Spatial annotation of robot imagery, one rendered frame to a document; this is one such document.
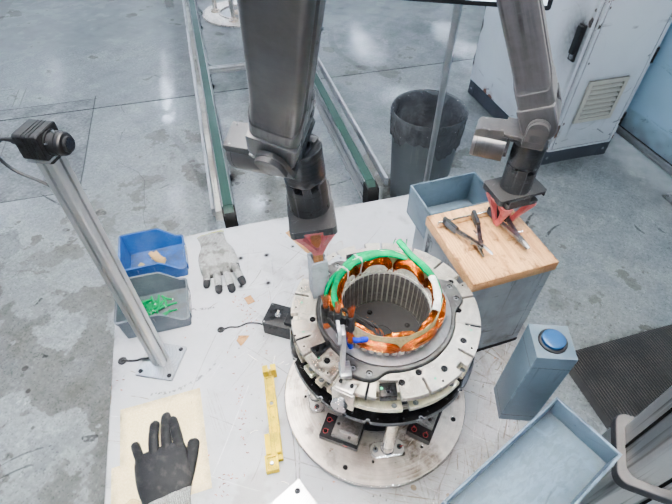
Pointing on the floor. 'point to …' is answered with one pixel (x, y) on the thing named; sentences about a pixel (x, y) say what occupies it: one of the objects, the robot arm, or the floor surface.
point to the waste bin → (415, 164)
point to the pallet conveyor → (215, 166)
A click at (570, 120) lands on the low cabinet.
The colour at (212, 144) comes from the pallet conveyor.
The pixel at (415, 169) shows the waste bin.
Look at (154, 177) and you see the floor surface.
